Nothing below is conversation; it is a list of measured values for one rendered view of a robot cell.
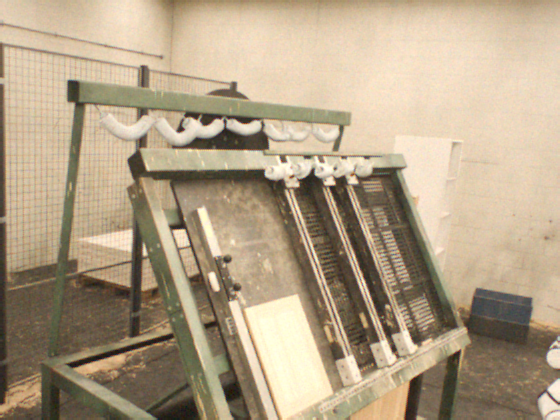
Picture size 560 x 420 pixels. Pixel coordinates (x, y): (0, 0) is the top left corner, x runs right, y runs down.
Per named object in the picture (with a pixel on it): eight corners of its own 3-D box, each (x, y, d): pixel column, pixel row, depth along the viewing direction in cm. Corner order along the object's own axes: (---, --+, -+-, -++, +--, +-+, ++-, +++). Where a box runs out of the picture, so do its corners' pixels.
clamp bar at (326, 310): (341, 387, 280) (382, 377, 264) (259, 161, 297) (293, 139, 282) (352, 381, 287) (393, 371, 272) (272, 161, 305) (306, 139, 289)
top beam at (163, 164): (133, 181, 234) (146, 171, 228) (125, 158, 236) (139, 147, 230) (395, 173, 399) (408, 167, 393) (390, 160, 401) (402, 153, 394)
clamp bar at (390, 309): (398, 357, 322) (436, 347, 306) (323, 161, 340) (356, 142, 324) (406, 353, 329) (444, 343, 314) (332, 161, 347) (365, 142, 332)
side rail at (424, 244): (443, 332, 381) (459, 327, 373) (382, 177, 397) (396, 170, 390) (448, 329, 387) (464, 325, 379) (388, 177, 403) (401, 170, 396)
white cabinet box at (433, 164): (422, 332, 633) (452, 139, 589) (371, 319, 660) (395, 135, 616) (436, 318, 685) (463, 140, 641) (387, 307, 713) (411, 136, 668)
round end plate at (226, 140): (173, 236, 314) (181, 82, 297) (166, 234, 317) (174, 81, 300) (268, 224, 373) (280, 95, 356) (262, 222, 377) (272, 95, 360)
